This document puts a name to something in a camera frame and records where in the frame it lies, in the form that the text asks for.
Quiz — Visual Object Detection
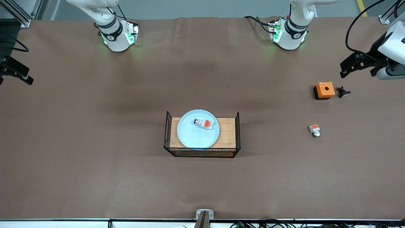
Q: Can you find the white orange silver button unit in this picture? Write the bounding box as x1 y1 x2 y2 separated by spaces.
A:
194 118 215 130

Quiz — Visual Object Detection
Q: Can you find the light blue round plate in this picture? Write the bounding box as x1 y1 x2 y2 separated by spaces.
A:
177 110 220 149

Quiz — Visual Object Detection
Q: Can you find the black push button head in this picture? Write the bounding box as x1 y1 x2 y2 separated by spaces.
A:
335 86 351 98

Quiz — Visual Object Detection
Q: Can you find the wooden board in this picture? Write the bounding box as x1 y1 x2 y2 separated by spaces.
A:
170 117 237 156

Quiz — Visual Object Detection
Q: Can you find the orange button enclosure box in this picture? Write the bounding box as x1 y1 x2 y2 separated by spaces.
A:
314 82 335 100

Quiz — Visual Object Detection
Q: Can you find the aluminium frame profile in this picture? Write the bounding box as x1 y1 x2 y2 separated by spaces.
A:
379 0 405 25
30 0 44 20
0 0 31 28

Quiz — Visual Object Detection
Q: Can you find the black arm base cable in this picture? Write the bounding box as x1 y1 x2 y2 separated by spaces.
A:
244 16 272 34

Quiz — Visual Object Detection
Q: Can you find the black wire basket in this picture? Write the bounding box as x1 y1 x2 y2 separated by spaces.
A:
164 111 241 158

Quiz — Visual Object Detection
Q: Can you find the white table frame rail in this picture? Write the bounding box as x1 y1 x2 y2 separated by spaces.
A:
0 219 405 228

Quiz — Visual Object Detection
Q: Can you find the grey metal bracket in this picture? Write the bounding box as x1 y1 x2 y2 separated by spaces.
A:
196 209 214 220

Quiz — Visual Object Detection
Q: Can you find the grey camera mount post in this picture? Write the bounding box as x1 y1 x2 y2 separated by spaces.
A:
194 212 211 228

